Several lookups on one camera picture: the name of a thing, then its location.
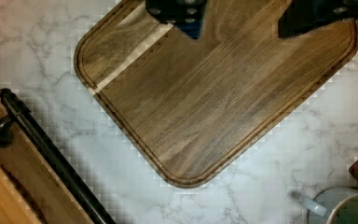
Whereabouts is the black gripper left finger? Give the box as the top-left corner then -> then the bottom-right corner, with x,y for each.
145,0 -> 207,39

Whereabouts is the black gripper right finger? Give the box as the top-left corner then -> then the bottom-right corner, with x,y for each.
278,0 -> 358,38

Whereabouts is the black metal drawer handle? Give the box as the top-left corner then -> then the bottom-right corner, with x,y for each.
0,89 -> 116,224

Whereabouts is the dark wooden cutting board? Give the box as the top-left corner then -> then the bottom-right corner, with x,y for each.
74,0 -> 358,188

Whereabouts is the small clear plastic piece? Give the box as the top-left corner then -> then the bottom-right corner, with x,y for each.
290,191 -> 327,217

